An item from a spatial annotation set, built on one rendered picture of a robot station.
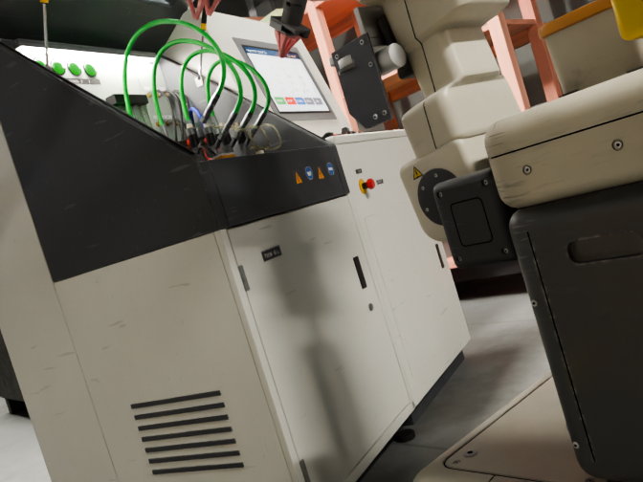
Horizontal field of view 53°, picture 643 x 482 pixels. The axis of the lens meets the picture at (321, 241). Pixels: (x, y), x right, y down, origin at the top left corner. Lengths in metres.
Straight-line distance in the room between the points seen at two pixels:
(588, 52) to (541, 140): 0.19
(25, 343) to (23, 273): 0.21
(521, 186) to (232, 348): 0.85
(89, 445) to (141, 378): 0.31
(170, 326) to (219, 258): 0.24
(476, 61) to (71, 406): 1.39
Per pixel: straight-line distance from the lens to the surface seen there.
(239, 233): 1.50
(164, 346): 1.64
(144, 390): 1.73
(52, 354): 1.94
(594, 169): 0.84
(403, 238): 2.33
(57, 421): 2.02
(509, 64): 3.37
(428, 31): 1.19
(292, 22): 1.82
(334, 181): 1.97
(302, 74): 2.70
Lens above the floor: 0.77
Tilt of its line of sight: 3 degrees down
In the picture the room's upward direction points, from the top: 17 degrees counter-clockwise
